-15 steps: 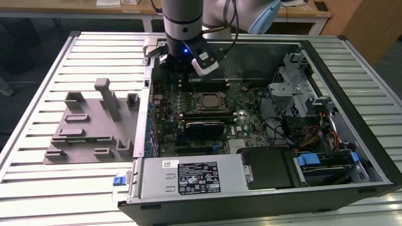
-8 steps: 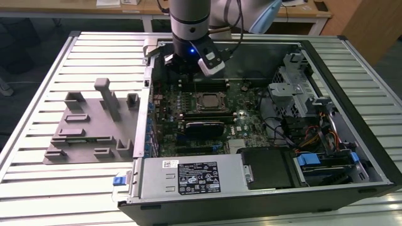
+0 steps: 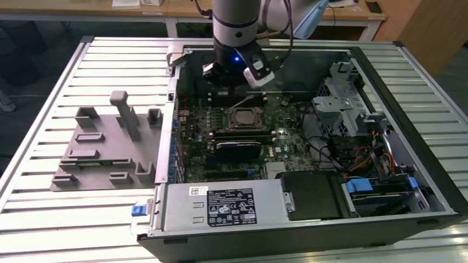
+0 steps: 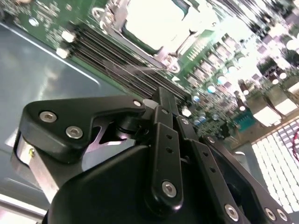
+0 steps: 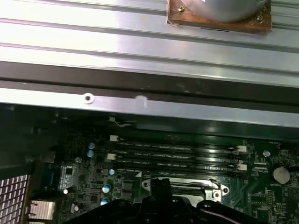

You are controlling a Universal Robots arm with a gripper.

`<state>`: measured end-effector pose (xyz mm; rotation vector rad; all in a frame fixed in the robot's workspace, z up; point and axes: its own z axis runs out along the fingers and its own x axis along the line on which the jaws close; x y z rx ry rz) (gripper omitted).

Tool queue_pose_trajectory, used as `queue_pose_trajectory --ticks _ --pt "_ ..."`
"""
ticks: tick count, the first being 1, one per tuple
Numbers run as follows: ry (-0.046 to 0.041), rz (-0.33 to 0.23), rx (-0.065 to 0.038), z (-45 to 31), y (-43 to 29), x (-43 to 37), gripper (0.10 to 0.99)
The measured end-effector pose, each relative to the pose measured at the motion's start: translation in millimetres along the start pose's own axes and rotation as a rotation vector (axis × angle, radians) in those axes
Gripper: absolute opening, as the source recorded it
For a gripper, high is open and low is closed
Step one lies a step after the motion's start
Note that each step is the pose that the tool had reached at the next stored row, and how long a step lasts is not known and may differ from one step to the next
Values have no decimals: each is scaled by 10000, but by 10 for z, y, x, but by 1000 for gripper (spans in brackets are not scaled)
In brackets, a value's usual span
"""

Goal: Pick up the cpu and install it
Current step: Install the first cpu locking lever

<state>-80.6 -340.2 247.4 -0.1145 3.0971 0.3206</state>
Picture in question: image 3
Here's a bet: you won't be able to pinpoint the wooden cabinet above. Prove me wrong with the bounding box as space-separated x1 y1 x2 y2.
375 0 468 76

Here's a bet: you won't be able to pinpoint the green motherboard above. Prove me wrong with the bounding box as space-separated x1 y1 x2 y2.
171 93 319 184

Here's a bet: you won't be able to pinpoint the hard disk in blue carrier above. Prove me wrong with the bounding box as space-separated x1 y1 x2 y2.
343 176 419 217

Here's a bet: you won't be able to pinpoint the grey metal stand foot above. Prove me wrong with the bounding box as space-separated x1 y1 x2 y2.
0 90 18 112

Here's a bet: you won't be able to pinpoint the metal locking lever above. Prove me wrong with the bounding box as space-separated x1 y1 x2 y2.
233 95 255 109

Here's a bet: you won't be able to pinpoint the black plastic shroud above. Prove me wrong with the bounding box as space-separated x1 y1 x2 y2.
274 170 362 222

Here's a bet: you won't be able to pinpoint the black cable with gold connector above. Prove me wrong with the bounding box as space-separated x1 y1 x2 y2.
255 0 297 41

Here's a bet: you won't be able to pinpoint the grey box with black bracket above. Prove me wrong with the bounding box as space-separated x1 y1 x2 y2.
202 62 222 83

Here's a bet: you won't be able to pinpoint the silver CPU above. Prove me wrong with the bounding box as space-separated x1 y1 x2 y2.
234 109 259 124

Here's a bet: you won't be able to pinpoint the wooden desk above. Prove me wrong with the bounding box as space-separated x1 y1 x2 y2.
0 0 391 42

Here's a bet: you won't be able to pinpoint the black open PC case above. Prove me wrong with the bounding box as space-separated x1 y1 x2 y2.
135 45 468 263

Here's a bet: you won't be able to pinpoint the orange flat data cable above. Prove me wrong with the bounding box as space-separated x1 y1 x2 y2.
381 152 397 176

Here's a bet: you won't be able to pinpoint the CPU socket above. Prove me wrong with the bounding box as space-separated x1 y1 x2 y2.
226 106 267 131

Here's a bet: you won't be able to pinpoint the green RAM stick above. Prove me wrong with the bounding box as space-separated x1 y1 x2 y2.
75 161 119 167

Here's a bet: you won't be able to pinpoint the silver chipset heatsink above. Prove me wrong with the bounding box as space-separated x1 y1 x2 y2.
263 161 290 176

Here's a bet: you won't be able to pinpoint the grey parts rack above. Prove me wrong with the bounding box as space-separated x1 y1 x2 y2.
50 90 165 192

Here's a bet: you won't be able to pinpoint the metal drive cage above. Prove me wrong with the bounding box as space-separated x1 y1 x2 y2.
311 61 374 138

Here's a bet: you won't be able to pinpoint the yellow orange power wires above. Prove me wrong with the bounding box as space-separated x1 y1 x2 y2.
342 130 398 179

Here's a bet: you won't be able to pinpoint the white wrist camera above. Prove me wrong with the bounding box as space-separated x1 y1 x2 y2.
243 53 278 89

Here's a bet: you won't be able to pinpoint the silver power supply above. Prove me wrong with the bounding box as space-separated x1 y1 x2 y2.
161 179 297 232

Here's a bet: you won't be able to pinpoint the dark office chair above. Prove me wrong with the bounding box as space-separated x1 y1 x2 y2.
0 20 51 88

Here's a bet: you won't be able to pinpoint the black graphics card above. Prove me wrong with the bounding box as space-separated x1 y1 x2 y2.
214 141 263 161

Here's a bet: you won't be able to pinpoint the black expansion slot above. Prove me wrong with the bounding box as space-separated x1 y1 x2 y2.
203 170 247 179

